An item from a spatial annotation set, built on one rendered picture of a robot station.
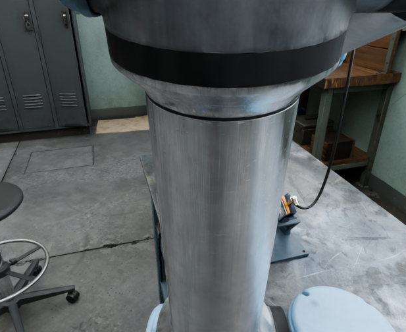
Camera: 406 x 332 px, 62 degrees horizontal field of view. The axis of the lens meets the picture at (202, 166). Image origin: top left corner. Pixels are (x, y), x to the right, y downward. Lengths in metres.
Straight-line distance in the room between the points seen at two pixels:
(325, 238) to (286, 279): 0.18
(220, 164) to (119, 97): 3.92
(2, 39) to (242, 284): 3.39
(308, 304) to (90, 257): 1.74
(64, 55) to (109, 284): 2.20
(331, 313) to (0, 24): 3.37
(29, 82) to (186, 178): 3.41
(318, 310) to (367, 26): 0.28
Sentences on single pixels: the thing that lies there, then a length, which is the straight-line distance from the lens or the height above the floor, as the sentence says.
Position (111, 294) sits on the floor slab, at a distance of 1.84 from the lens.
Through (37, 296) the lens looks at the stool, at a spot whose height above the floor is 0.09.
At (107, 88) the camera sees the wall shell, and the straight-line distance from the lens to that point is 4.05.
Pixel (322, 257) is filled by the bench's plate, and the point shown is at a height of 0.80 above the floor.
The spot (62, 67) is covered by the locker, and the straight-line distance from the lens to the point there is 3.46.
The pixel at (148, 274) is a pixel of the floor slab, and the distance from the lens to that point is 1.90.
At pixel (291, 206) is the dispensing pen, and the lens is 0.75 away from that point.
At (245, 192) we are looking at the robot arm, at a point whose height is 1.24.
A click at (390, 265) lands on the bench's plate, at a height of 0.80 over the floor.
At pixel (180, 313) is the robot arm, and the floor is 1.11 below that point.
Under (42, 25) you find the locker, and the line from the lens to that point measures 3.46.
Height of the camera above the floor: 1.33
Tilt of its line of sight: 28 degrees down
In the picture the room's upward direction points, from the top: straight up
